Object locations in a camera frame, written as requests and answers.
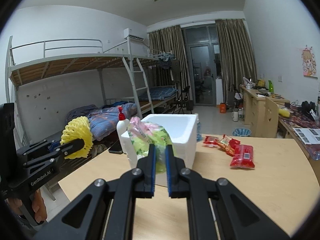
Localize blue plaid quilt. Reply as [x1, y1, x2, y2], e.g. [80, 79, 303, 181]
[65, 102, 137, 140]

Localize white metal bed ladder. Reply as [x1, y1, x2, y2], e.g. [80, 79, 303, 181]
[122, 56, 155, 117]

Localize blue plaid bed sheet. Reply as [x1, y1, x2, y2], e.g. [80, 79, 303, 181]
[138, 86, 177, 100]

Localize hanging dark clothes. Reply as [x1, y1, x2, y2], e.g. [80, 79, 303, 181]
[157, 56, 180, 83]

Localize wooden desk with drawers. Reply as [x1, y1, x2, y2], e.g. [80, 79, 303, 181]
[239, 84, 290, 137]

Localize cartoon wall poster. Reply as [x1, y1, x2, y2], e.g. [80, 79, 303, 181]
[301, 44, 320, 78]

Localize small red snack packet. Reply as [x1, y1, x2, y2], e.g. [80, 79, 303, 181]
[202, 135, 223, 147]

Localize black phone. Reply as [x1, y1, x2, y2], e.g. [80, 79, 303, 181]
[108, 140, 124, 155]

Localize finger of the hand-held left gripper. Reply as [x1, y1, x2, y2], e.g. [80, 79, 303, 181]
[22, 138, 86, 168]
[16, 140, 62, 157]

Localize white cabinet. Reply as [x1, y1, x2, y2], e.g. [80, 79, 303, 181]
[215, 79, 224, 105]

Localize clear plastic bottle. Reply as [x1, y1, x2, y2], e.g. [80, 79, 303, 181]
[195, 113, 202, 142]

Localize desk with patterned cover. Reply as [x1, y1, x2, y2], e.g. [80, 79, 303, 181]
[277, 105, 320, 160]

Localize brown curtain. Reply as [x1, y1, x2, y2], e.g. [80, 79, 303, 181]
[148, 25, 190, 100]
[215, 19, 258, 103]

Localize glass balcony door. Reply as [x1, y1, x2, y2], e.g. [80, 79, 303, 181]
[182, 25, 222, 106]

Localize large red snack packet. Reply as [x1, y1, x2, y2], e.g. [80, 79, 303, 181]
[230, 144, 255, 168]

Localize white lotion bottle red pump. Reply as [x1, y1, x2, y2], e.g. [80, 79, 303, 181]
[116, 106, 130, 153]

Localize printed paper sheets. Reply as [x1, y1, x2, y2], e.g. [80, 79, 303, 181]
[292, 127, 320, 145]

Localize white foam box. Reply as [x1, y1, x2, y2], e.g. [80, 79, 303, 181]
[121, 114, 198, 188]

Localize white kettle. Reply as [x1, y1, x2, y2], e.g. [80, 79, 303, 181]
[242, 77, 255, 89]

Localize black folding chair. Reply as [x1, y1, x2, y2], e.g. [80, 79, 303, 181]
[172, 86, 191, 115]

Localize wooden chair with smiley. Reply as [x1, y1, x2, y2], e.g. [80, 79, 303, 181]
[265, 97, 280, 138]

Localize yellow foam fruit net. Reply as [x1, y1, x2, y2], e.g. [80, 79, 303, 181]
[61, 116, 93, 160]

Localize metal bunk bed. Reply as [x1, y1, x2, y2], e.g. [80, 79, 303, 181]
[6, 35, 134, 200]
[105, 40, 179, 115]

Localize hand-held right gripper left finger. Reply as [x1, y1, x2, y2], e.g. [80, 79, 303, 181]
[32, 144, 157, 240]

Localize green printed plastic bag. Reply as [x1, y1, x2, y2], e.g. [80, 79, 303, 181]
[127, 116, 173, 174]

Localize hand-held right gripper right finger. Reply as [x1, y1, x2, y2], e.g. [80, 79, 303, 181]
[165, 144, 292, 240]

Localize blue wastebasket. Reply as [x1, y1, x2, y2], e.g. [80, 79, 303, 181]
[232, 127, 251, 137]

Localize white air conditioner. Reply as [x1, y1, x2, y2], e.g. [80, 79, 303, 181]
[124, 28, 145, 40]

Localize black tripod stand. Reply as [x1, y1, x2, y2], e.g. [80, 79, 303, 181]
[227, 84, 244, 110]

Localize person's left hand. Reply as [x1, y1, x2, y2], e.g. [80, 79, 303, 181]
[7, 189, 48, 223]

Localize orange red snack packet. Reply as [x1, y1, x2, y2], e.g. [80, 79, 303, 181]
[217, 134, 241, 157]

